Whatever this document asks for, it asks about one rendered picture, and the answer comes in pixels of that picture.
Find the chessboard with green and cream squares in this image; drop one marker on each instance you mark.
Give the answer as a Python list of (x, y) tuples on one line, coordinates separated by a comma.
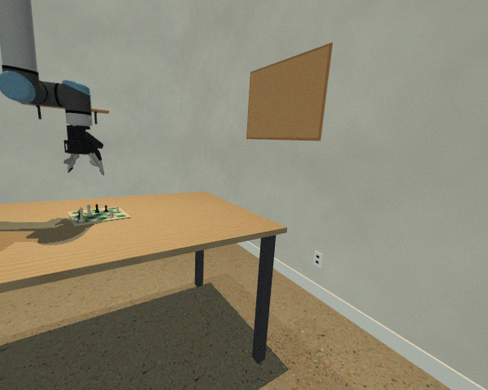
[(97, 217)]

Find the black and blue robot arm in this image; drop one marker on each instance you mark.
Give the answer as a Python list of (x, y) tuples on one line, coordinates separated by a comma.
[(19, 77)]

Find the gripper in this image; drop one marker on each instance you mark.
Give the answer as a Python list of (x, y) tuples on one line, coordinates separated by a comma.
[(81, 146)]

